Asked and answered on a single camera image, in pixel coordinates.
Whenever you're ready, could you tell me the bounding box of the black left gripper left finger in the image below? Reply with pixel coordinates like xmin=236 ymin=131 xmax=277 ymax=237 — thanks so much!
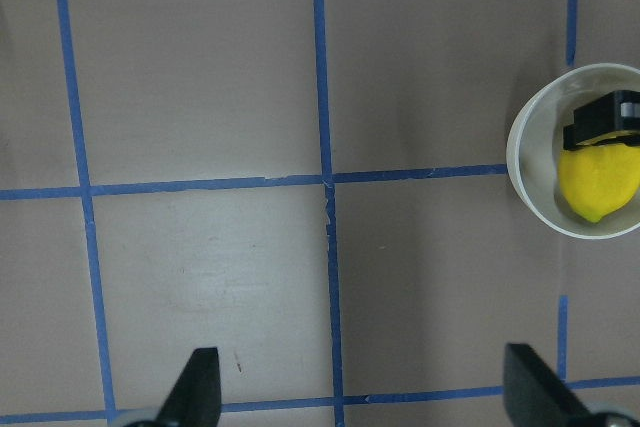
xmin=154 ymin=347 xmax=221 ymax=427

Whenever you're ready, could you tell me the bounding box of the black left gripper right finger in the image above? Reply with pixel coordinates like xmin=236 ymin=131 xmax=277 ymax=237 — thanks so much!
xmin=503 ymin=343 xmax=593 ymax=427

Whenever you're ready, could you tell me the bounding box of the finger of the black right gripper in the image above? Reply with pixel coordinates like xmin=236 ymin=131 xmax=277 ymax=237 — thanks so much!
xmin=563 ymin=90 xmax=639 ymax=151

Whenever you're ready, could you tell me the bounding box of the yellow lemon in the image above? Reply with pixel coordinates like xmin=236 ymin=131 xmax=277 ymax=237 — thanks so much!
xmin=557 ymin=143 xmax=639 ymax=223

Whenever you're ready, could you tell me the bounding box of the cream ceramic bowl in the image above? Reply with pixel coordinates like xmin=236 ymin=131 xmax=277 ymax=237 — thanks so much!
xmin=506 ymin=63 xmax=639 ymax=240

